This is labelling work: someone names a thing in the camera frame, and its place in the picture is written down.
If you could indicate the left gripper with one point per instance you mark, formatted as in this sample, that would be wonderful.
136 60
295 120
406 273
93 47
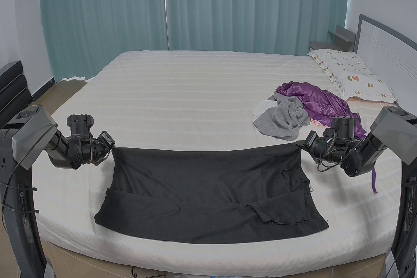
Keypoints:
106 141

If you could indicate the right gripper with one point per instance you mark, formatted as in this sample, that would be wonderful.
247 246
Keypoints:
316 146

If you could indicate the black T-shirt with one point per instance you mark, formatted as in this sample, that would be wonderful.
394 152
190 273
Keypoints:
208 192

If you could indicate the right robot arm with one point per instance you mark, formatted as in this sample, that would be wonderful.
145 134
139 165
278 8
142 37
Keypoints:
368 146

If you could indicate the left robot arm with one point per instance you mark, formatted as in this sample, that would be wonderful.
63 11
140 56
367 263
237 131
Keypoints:
65 146

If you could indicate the bed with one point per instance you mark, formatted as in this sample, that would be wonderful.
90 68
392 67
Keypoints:
179 91

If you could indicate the pink garment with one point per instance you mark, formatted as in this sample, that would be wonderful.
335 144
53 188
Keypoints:
315 122

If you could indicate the grey knit garment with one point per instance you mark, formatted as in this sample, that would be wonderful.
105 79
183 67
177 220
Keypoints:
283 122

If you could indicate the purple satin garment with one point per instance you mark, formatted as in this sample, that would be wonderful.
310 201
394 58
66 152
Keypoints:
319 100

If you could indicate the white garment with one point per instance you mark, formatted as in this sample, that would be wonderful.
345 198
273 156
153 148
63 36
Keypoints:
262 107

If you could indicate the white printed pillow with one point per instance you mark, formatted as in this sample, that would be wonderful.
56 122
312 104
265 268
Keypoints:
351 74

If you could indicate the black chest of drawers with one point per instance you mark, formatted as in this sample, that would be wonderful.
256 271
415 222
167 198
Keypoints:
13 91

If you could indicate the grey bedside table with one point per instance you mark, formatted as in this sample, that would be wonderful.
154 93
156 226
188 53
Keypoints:
332 40

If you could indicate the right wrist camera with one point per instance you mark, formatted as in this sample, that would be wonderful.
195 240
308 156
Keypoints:
327 134

